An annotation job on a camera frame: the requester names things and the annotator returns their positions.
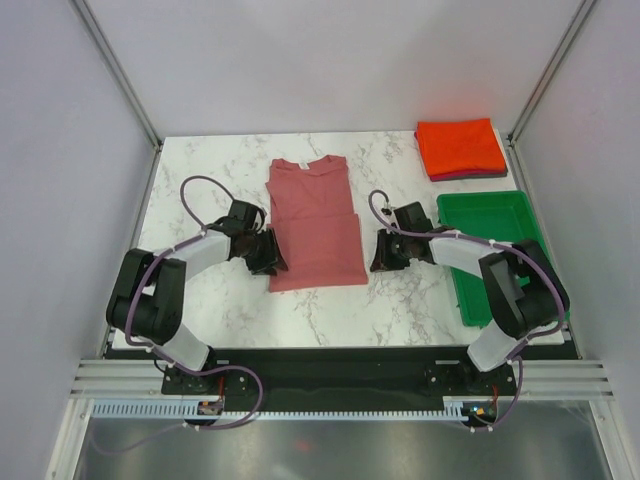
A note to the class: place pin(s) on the aluminium right corner post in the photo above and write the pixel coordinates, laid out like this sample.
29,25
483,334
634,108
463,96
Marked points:
561,52

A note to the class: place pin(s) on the folded orange t shirt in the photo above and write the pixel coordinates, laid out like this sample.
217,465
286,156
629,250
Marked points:
460,149

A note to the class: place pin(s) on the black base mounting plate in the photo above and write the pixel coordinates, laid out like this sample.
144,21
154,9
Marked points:
342,377

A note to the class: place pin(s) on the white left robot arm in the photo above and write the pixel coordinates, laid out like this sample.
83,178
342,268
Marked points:
146,303

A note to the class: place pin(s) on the aluminium left corner post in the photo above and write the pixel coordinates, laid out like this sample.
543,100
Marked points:
96,33

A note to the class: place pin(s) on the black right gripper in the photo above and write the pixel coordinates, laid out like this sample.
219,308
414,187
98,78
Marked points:
383,259

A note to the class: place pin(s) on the aluminium corner post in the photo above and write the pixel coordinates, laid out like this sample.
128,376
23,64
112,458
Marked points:
561,52
96,33

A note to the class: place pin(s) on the white slotted cable duct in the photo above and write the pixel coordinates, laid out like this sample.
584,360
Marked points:
192,408

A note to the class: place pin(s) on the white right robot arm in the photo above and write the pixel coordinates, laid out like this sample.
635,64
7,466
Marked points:
524,293

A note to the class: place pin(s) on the green plastic tray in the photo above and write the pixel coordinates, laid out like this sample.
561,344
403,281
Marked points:
505,216

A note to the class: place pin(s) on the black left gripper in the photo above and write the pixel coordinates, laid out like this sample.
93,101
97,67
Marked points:
272,257

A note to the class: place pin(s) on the pink t shirt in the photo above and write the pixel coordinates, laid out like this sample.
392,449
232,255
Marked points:
317,228

